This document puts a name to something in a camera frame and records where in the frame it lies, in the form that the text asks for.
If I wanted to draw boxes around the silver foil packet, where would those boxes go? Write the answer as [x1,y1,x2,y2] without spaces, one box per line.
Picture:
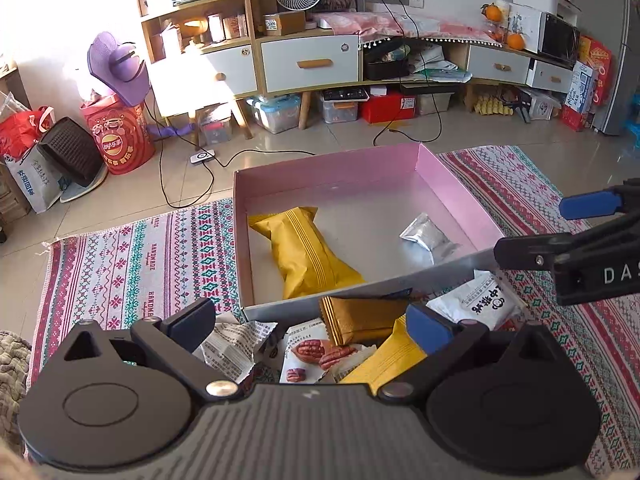
[399,212,461,263]

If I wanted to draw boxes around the black cable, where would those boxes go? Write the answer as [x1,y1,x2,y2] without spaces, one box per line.
[147,105,317,209]

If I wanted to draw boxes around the purple sun hat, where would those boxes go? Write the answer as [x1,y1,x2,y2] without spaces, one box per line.
[86,31,151,108]

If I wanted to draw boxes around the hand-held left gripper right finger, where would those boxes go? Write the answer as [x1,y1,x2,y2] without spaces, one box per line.
[377,302,573,403]

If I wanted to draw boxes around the red flat box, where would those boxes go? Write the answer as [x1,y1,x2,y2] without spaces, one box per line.
[361,91,418,125]

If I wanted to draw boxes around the white paper bag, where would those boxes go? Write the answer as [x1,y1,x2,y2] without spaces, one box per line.
[4,145,63,215]

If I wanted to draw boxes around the wide white drawer wooden handle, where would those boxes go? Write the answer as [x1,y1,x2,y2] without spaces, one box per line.
[260,35,361,95]

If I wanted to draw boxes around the clear bin with blue lid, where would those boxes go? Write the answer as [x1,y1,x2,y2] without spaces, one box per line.
[247,95,302,134]

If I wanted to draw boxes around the red printed bucket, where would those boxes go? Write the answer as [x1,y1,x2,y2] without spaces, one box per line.
[81,94,156,176]

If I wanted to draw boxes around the brown gold snack packet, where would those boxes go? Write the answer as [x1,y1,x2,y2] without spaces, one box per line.
[319,295,416,347]

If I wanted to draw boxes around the white drawer with round knob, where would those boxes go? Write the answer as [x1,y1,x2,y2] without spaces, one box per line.
[200,45,258,98]

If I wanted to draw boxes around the grey knitted blanket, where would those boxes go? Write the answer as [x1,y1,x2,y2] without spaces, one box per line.
[0,330,33,461]

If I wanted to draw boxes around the small brown cardboard box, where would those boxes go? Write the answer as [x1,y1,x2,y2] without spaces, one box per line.
[264,11,307,37]

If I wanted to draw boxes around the white red print packet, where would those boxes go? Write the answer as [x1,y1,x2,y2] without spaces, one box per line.
[426,270,523,331]

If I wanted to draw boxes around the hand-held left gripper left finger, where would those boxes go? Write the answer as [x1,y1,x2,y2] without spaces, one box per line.
[60,297,241,405]

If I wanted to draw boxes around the white printed appliance box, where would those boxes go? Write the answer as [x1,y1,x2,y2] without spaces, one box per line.
[502,2,546,53]

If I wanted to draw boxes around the black microwave oven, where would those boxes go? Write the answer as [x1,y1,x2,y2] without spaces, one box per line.
[537,12,581,68]

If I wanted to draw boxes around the white bags and papers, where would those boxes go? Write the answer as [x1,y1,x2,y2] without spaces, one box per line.
[407,42,473,83]

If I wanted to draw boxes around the wooden tv cabinet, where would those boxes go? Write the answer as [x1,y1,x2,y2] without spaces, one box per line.
[132,0,576,141]

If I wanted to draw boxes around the white printed bag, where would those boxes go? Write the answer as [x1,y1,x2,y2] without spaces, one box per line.
[525,91,561,121]

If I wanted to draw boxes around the pink cloth with tassels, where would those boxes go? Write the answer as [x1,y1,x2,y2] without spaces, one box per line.
[312,10,503,51]

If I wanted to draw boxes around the small white drawer wooden handle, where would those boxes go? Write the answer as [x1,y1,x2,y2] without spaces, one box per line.
[526,60,573,93]

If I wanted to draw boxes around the grey refrigerator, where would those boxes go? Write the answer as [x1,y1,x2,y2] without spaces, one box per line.
[572,0,640,136]

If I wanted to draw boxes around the patterned woven rug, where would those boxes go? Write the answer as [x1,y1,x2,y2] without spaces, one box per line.
[25,145,640,478]

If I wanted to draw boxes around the yellow egg carton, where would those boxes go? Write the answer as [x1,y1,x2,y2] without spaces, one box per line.
[472,96,516,117]

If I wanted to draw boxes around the red shopping bag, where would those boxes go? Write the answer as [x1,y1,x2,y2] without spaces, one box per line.
[0,106,56,161]

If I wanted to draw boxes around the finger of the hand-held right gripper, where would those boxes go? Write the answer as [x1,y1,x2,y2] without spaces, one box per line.
[492,212,640,271]
[559,178,640,221]

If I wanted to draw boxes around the crumpled white snack packet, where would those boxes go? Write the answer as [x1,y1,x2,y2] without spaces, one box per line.
[200,312,278,385]

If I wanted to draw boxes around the purple exercise bar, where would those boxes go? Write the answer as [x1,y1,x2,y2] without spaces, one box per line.
[147,121,193,141]

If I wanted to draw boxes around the yellow snack packet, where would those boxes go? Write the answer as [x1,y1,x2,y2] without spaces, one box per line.
[248,206,366,301]
[340,315,431,385]

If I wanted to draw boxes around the small red box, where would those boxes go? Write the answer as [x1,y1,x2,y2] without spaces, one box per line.
[560,105,593,132]

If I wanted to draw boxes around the pink cardboard box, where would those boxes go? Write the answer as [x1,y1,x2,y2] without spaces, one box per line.
[232,141,506,323]

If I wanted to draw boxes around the white blue carton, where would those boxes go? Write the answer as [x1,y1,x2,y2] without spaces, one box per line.
[564,60,598,113]

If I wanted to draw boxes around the dark brown woven basket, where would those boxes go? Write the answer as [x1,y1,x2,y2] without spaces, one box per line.
[37,116,103,188]

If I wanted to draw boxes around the red orange gift box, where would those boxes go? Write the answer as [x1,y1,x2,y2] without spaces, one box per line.
[577,35,613,106]

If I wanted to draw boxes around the small clear plastic bin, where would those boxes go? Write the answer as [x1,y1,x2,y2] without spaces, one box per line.
[196,107,233,147]

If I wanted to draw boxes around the clear storage bin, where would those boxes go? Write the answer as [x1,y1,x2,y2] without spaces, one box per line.
[320,89,370,125]

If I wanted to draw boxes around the white pecan print packet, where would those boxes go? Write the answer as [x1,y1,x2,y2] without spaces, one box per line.
[279,317,376,385]

